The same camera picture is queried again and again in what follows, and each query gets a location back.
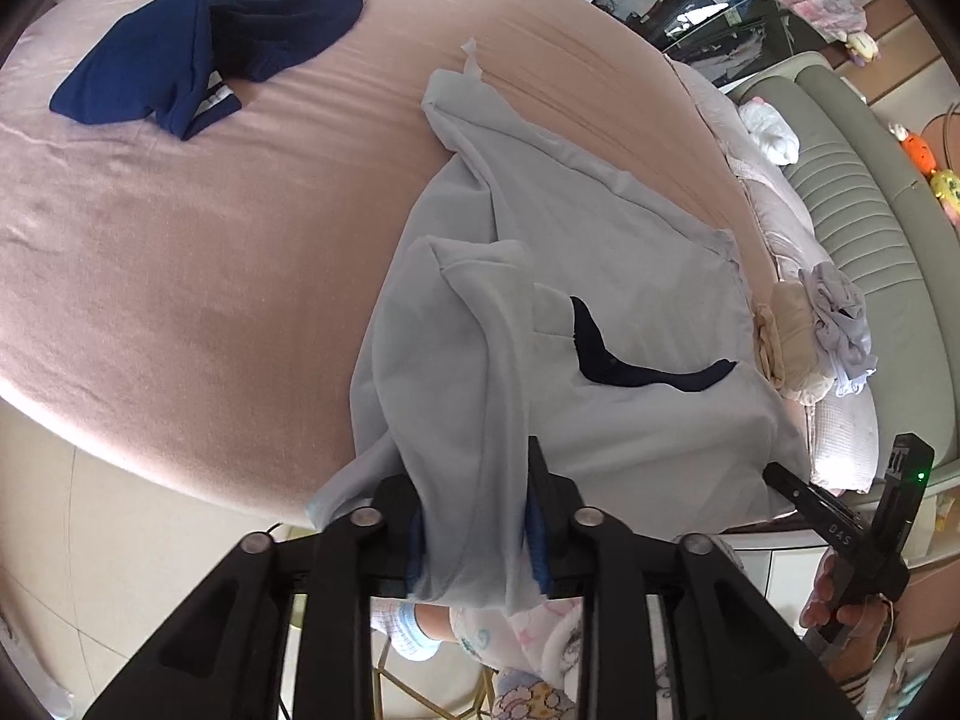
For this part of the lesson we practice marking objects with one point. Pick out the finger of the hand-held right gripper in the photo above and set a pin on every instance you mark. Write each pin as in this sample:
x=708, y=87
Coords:
x=814, y=499

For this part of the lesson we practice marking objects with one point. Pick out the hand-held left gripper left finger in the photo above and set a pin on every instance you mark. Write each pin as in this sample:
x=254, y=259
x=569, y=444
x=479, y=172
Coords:
x=390, y=540

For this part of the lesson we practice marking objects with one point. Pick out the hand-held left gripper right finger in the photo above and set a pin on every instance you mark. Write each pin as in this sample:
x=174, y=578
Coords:
x=536, y=540

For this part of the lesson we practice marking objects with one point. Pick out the cream garment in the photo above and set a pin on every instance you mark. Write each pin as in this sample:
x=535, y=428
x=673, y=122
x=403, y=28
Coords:
x=787, y=337

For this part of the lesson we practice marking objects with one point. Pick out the light blue shirt navy trim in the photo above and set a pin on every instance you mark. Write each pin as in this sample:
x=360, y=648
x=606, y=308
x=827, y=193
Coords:
x=585, y=255

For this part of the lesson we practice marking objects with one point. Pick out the person's right forearm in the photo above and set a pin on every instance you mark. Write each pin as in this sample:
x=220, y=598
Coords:
x=862, y=679

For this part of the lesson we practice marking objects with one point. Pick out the person's right hand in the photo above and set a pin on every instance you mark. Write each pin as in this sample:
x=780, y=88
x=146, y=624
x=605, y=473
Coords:
x=817, y=592

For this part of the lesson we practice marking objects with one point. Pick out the person's foot in sock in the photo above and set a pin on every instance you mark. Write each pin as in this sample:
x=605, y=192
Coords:
x=405, y=626

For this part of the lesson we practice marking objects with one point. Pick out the lavender crumpled garment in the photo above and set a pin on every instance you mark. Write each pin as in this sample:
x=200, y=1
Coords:
x=840, y=322

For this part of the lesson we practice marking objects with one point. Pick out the pale pink quilt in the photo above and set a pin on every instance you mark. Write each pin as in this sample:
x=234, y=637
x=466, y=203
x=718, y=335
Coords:
x=765, y=210

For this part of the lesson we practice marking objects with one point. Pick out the grey-green padded headboard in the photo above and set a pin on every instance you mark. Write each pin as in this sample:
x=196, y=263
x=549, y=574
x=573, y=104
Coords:
x=862, y=202

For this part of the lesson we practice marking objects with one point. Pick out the bed with pink sheet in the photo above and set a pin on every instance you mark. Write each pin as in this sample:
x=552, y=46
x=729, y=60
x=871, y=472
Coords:
x=225, y=277

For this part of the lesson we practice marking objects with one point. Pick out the yellow plush toy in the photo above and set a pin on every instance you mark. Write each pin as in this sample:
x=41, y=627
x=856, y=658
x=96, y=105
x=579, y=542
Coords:
x=946, y=191

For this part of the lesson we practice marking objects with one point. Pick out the pink hanging garment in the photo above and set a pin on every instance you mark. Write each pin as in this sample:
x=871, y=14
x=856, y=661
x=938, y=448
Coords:
x=814, y=4

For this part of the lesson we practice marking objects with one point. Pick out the dark glass wardrobe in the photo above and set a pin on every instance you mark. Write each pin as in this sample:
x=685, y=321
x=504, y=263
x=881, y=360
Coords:
x=712, y=0

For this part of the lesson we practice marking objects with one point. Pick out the navy blue garment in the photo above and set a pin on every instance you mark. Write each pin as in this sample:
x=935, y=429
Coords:
x=150, y=60

